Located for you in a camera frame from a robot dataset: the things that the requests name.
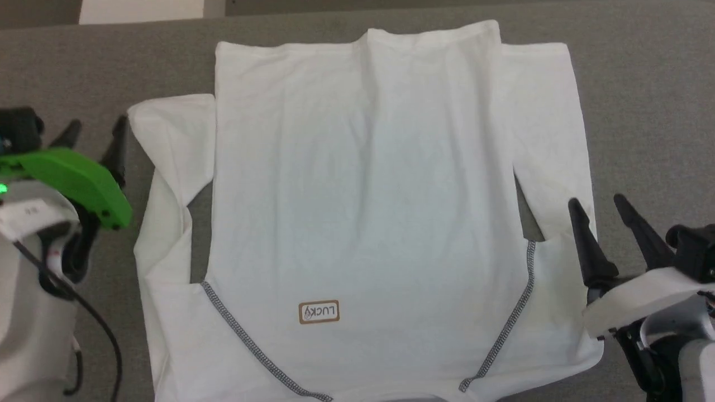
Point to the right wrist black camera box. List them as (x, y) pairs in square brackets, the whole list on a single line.
[(695, 251)]

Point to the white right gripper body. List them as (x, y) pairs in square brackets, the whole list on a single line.
[(637, 298)]

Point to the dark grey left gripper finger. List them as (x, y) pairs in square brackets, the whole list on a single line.
[(118, 151), (68, 137)]

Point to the white rectangular box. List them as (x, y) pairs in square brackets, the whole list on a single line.
[(139, 11)]

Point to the white long-sleeve shirt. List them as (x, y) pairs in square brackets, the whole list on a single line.
[(363, 167)]

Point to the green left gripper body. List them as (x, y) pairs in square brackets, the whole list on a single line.
[(72, 173)]

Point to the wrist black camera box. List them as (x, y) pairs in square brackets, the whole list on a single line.
[(19, 128), (695, 251)]

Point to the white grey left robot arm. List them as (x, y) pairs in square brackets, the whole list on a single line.
[(28, 312)]

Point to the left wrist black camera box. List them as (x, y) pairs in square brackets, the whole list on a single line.
[(19, 128)]

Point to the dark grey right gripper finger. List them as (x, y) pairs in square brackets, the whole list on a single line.
[(648, 240), (595, 251)]

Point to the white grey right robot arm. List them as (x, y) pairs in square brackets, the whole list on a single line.
[(692, 368)]

